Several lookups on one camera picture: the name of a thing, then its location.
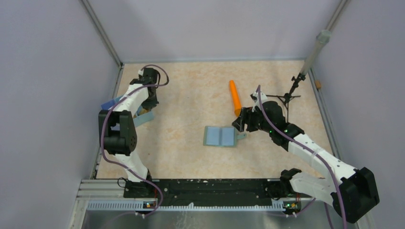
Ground small orange block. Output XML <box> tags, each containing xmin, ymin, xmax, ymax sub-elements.
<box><xmin>314</xmin><ymin>80</ymin><xmax>322</xmax><ymax>90</ymax></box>

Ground purple cable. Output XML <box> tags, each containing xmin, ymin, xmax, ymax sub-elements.
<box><xmin>99</xmin><ymin>64</ymin><xmax>170</xmax><ymax>219</ymax></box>
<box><xmin>256</xmin><ymin>84</ymin><xmax>348</xmax><ymax>229</ymax></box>

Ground orange cylinder tube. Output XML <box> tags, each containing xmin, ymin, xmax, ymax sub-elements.
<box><xmin>229</xmin><ymin>80</ymin><xmax>242</xmax><ymax>117</ymax></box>

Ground gold card in right compartment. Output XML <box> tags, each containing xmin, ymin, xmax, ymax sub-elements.
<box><xmin>139</xmin><ymin>108</ymin><xmax>149</xmax><ymax>115</ymax></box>

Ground black tripod stand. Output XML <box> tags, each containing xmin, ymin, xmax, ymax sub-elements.
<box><xmin>266</xmin><ymin>73</ymin><xmax>306</xmax><ymax>122</ymax></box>

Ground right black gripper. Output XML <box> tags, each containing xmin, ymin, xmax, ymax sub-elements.
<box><xmin>233</xmin><ymin>105</ymin><xmax>273</xmax><ymax>133</ymax></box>

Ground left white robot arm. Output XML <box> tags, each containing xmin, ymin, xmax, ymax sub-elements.
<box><xmin>98</xmin><ymin>67</ymin><xmax>160</xmax><ymax>197</ymax></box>

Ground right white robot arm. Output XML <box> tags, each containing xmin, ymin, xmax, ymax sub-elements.
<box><xmin>232</xmin><ymin>101</ymin><xmax>380</xmax><ymax>223</ymax></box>

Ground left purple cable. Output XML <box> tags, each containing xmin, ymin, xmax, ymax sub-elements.
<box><xmin>99</xmin><ymin>64</ymin><xmax>170</xmax><ymax>219</ymax></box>

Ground grey pole on tripod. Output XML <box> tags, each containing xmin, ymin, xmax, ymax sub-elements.
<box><xmin>299</xmin><ymin>30</ymin><xmax>332</xmax><ymax>76</ymax></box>

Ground green card holder wallet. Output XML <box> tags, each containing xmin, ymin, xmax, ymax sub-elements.
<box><xmin>203</xmin><ymin>126</ymin><xmax>246</xmax><ymax>147</ymax></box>

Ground white perforated cable tray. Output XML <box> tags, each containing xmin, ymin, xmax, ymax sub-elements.
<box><xmin>86</xmin><ymin>200</ymin><xmax>298</xmax><ymax>212</ymax></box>

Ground blue three-compartment organizer box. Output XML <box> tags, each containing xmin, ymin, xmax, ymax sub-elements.
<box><xmin>100</xmin><ymin>96</ymin><xmax>155</xmax><ymax>127</ymax></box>

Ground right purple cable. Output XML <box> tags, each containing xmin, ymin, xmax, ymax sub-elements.
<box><xmin>256</xmin><ymin>84</ymin><xmax>348</xmax><ymax>229</ymax></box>

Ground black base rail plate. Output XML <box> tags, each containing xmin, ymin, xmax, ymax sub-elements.
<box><xmin>123</xmin><ymin>178</ymin><xmax>300</xmax><ymax>207</ymax></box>

